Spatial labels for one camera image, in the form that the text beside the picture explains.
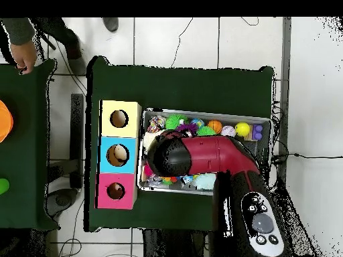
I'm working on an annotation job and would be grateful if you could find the person's hand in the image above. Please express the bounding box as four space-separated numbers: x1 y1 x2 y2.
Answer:
9 39 38 76

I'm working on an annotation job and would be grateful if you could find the cream muslin cloth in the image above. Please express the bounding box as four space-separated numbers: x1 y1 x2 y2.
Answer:
142 131 161 153

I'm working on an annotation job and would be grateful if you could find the green spiky ball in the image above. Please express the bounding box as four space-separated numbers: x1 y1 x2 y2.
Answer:
164 114 188 132
196 125 218 137

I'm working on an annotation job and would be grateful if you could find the wooden box with three holes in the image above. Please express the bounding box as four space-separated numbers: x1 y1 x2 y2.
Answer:
96 100 143 211

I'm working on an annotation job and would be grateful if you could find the shallow clear mesh bin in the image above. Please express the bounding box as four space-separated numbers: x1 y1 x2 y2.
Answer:
136 108 271 197

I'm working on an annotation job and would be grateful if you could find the person's leg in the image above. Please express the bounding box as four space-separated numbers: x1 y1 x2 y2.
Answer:
33 17 82 59

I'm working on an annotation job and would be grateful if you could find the orange round object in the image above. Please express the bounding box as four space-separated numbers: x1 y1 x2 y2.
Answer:
0 100 14 144

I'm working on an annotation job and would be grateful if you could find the side table with green cloth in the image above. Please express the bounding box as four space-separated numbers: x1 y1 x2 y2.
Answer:
0 58 57 232

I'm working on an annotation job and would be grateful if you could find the small green object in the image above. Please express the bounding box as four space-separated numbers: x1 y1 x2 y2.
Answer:
0 178 11 196

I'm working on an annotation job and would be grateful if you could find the purple spiky ball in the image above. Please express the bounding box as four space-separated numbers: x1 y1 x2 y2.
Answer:
176 122 199 137

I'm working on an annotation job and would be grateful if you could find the blue globe ball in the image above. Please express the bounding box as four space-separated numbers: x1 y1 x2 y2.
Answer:
190 118 206 130

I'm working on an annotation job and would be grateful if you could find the orange basketball toy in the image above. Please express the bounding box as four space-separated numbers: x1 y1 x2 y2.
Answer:
207 119 223 135

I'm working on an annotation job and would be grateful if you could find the white baseball toy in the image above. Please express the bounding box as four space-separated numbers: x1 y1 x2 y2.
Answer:
220 124 236 138

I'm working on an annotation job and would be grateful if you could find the mint green cloth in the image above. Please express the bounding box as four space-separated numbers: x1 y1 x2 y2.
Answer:
192 173 218 191

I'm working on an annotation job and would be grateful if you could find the smooth yellow ball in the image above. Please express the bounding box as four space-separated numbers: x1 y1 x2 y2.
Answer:
234 121 251 138

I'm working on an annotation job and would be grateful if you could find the black power adapter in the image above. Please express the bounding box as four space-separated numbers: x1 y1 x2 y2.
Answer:
270 153 289 164

